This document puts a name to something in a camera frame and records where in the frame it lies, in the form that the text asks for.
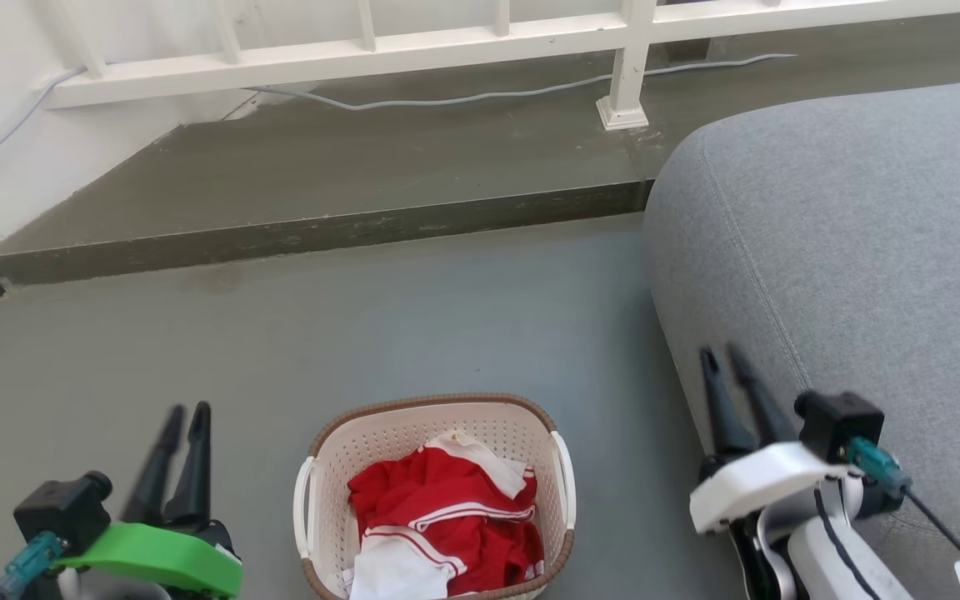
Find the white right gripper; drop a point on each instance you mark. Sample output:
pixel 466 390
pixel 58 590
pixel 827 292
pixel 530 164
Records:
pixel 755 483

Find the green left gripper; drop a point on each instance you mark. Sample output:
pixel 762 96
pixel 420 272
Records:
pixel 163 558

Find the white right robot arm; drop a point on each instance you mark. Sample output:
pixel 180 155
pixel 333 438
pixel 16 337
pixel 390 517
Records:
pixel 809 562

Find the cream perforated laundry basket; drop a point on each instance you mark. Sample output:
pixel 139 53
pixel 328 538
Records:
pixel 397 433

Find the grey fabric sofa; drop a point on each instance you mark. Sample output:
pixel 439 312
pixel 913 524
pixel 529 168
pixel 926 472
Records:
pixel 847 233

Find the white garment with red stripes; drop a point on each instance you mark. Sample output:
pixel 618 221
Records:
pixel 397 571

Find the red garment with white trim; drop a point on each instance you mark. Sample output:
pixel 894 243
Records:
pixel 430 492

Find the raised grey concrete step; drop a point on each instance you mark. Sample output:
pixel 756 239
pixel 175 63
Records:
pixel 363 167

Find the white railing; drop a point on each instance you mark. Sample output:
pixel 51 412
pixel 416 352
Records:
pixel 363 54

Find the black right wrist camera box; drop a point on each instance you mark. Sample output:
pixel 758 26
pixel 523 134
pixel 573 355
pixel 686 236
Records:
pixel 838 421

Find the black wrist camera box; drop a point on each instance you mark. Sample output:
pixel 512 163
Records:
pixel 59 512
pixel 838 421

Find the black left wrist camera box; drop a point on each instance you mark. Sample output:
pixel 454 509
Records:
pixel 59 512

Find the teal right camera connector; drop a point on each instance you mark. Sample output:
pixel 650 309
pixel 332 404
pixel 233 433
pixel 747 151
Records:
pixel 876 467

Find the teal camera connector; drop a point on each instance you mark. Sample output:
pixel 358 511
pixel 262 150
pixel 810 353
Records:
pixel 26 567
pixel 876 467

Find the teal left camera connector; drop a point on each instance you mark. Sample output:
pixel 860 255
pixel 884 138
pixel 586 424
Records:
pixel 26 567

